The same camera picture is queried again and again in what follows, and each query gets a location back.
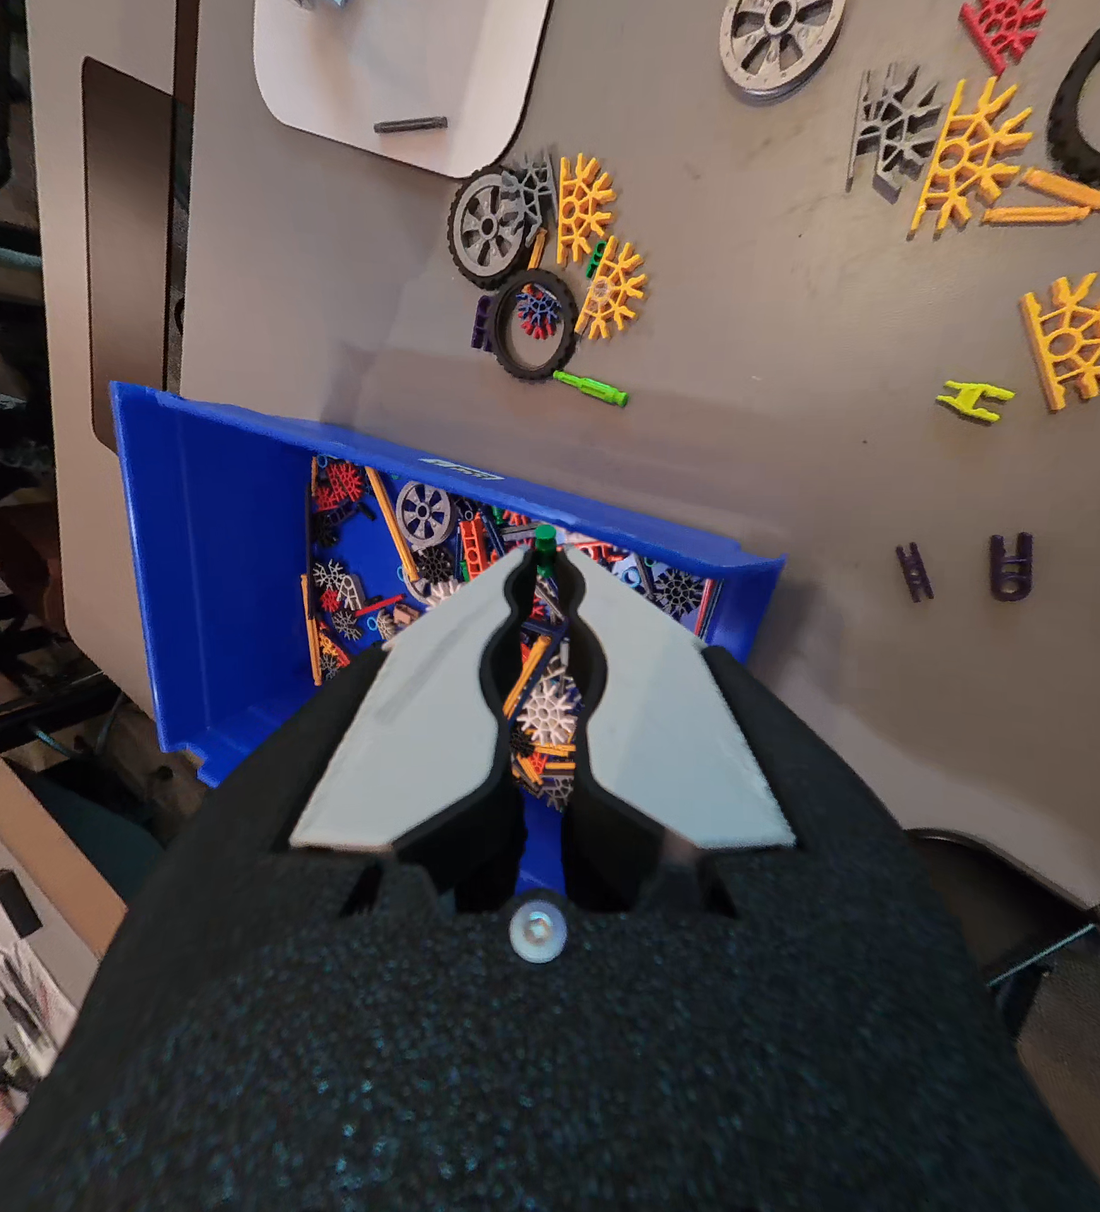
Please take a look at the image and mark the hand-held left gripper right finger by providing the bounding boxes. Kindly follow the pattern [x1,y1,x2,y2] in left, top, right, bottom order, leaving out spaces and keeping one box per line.
[554,547,797,911]

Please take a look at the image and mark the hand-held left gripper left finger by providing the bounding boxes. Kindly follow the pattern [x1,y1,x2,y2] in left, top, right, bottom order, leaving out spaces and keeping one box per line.
[288,546,538,912]

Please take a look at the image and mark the pile of toy building pieces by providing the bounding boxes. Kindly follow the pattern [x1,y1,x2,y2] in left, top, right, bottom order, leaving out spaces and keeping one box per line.
[302,456,726,815]

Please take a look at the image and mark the blue plastic parts bin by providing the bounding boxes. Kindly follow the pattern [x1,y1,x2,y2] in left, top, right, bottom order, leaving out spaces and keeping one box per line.
[109,380,787,896]

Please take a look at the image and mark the lime green rod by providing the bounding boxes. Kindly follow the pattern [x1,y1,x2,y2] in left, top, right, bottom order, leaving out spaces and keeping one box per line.
[552,368,630,408]

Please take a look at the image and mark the cardboard box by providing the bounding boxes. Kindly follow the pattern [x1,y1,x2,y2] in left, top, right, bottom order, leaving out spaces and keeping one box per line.
[0,701,127,957]

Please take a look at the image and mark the small black rubber tire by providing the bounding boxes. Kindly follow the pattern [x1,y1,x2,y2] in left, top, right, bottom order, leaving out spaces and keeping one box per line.
[493,267,579,382]

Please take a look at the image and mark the yellow-green clip connector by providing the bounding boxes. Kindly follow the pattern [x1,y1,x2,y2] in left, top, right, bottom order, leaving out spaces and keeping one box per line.
[936,378,1016,423]

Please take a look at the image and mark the yellow fan connector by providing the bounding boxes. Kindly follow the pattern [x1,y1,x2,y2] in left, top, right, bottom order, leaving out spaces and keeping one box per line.
[907,75,1034,235]
[1018,272,1100,413]
[554,153,617,266]
[573,236,650,342]

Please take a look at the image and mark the white printed papers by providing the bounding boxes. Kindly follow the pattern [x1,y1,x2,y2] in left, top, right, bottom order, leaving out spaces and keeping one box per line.
[0,832,77,1128]

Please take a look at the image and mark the grey wheel with tire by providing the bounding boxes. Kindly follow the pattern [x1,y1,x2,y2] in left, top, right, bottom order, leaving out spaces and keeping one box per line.
[447,164,551,290]

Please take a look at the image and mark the grey snowflake connector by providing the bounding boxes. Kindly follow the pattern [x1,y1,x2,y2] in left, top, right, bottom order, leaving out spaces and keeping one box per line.
[502,150,559,242]

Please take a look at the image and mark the dark grey fan connector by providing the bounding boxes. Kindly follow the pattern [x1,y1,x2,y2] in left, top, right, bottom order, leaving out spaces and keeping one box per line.
[845,64,943,195]

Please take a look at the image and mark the grey spoked wheel hub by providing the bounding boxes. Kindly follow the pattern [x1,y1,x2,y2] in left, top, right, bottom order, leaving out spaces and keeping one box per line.
[718,0,846,103]

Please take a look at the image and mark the small red fan connector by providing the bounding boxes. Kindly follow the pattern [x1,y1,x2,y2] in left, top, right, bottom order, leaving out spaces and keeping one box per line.
[959,0,1048,74]

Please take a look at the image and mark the purple ring clip connector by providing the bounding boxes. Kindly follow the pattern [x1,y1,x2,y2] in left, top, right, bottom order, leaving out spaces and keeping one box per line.
[987,532,1035,604]

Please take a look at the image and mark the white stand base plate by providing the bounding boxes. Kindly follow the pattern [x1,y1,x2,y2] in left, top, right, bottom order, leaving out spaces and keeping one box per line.
[253,0,551,178]

